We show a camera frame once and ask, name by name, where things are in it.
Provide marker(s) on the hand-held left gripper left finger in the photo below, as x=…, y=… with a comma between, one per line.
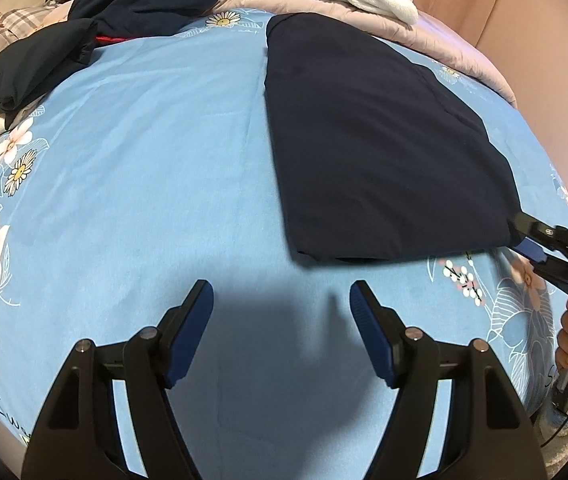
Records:
x=191, y=330

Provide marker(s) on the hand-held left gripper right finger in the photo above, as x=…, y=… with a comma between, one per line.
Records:
x=371, y=330

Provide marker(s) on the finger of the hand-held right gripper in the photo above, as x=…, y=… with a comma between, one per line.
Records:
x=539, y=231
x=534, y=251

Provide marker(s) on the navy zip jacket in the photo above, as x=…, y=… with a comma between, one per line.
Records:
x=374, y=150

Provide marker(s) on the blue floral bedsheet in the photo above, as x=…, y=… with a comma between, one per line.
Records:
x=138, y=160

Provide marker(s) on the pink quilt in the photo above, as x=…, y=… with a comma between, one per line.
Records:
x=464, y=55

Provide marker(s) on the dark green garment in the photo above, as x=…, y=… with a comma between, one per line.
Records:
x=28, y=65

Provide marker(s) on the navy garment with red trim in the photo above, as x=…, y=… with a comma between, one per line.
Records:
x=148, y=0

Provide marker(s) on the grey plaid cloth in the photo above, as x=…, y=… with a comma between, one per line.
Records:
x=8, y=25

